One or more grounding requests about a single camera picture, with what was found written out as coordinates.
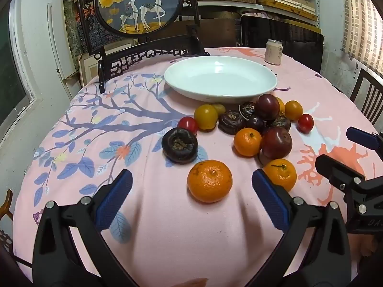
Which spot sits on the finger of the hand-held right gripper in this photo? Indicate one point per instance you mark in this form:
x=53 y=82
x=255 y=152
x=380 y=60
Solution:
x=338 y=169
x=359 y=134

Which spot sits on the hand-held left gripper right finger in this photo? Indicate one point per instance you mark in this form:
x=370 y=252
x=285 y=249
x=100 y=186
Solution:
x=269 y=200

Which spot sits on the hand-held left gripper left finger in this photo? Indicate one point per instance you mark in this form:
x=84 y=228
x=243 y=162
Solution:
x=115 y=200

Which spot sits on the red tomato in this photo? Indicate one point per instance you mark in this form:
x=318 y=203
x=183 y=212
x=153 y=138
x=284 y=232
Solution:
x=188 y=124
x=305 y=123

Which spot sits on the dark red plum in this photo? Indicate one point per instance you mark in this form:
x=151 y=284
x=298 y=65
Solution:
x=276 y=142
x=267 y=106
x=255 y=123

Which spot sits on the large orange tangerine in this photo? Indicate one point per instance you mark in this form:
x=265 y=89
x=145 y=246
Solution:
x=209 y=181

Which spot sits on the dark wrinkled mangosteen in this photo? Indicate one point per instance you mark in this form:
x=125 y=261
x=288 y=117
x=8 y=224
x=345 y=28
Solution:
x=247 y=109
x=179 y=145
x=281 y=122
x=231 y=121

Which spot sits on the yellow-orange tomato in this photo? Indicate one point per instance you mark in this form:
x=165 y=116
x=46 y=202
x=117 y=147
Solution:
x=206 y=116

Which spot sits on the white oval plate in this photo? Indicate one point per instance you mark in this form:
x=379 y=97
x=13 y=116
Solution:
x=218 y=77

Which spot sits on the person's right hand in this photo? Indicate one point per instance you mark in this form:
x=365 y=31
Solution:
x=363 y=245

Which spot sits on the person's left hand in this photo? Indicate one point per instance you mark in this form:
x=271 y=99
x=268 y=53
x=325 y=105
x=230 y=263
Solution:
x=193 y=283

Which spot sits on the dark wooden slatted chair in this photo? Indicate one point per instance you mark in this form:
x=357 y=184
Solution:
x=363 y=89

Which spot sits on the pink printed tablecloth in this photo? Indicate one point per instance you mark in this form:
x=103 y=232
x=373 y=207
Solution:
x=167 y=230

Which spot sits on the small yellow tomato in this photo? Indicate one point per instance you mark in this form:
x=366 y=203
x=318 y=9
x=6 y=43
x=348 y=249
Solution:
x=220 y=108

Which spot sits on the brown wooden chair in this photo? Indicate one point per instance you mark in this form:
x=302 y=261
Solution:
x=6 y=206

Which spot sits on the patterned curtain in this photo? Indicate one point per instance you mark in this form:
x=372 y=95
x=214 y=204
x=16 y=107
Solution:
x=359 y=21

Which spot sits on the pale drink can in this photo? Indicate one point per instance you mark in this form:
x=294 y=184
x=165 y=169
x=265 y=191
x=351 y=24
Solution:
x=273 y=53

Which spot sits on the stack of framed pictures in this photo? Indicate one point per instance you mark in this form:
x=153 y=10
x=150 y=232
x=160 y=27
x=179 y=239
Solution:
x=71 y=30

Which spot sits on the white shelf unit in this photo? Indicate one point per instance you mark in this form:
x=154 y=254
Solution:
x=221 y=6

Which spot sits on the round deer painting table screen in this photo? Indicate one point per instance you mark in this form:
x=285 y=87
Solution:
x=140 y=3

